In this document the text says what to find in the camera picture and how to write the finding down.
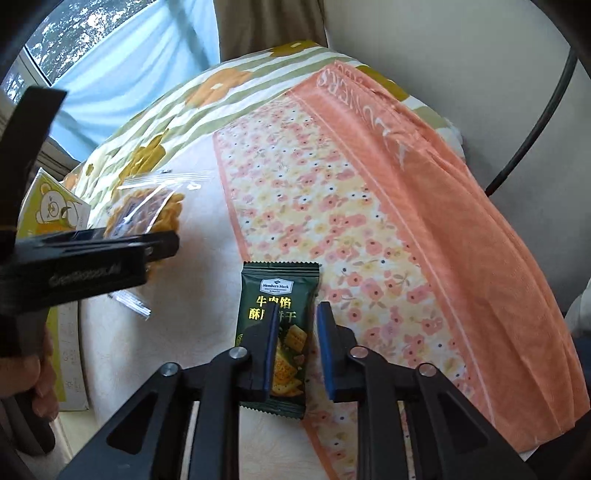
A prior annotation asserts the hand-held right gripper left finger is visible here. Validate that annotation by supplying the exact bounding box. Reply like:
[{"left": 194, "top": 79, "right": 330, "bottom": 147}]
[{"left": 55, "top": 316, "right": 282, "bottom": 480}]

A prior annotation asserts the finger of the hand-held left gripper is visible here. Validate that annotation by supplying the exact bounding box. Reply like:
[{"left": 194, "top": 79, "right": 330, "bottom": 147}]
[{"left": 16, "top": 229, "right": 180, "bottom": 262}]

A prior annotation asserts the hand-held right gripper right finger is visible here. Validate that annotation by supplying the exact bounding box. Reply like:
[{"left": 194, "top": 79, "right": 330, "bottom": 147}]
[{"left": 315, "top": 301, "right": 539, "bottom": 480}]

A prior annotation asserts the dark green biscuit packet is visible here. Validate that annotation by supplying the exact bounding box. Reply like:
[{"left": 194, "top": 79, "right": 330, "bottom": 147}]
[{"left": 235, "top": 261, "right": 321, "bottom": 420}]

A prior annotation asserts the clear bag of yellow snacks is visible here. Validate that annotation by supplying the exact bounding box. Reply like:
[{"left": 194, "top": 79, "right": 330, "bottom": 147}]
[{"left": 90, "top": 170, "right": 213, "bottom": 319}]

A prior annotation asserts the green printed cardboard box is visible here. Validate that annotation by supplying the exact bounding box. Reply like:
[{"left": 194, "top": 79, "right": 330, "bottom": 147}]
[{"left": 18, "top": 167, "right": 90, "bottom": 412}]

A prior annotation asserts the person's left hand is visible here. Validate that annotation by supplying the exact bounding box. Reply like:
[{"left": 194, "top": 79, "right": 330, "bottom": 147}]
[{"left": 0, "top": 330, "right": 60, "bottom": 418}]

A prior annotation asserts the floral striped quilt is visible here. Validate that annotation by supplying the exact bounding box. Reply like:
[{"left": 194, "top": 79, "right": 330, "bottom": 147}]
[{"left": 65, "top": 41, "right": 465, "bottom": 222}]

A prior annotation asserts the orange floral towel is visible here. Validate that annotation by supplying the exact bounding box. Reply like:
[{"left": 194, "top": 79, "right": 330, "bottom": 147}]
[{"left": 212, "top": 58, "right": 580, "bottom": 480}]

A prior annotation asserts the window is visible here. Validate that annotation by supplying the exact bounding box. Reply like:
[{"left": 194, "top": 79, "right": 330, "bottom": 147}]
[{"left": 0, "top": 0, "right": 153, "bottom": 107}]

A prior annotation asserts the beige curtain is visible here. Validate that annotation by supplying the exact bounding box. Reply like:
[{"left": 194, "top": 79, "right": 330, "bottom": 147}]
[{"left": 212, "top": 0, "right": 331, "bottom": 63}]

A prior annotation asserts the black curved metal frame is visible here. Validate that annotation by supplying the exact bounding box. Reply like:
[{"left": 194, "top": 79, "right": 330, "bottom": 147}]
[{"left": 485, "top": 46, "right": 578, "bottom": 195}]

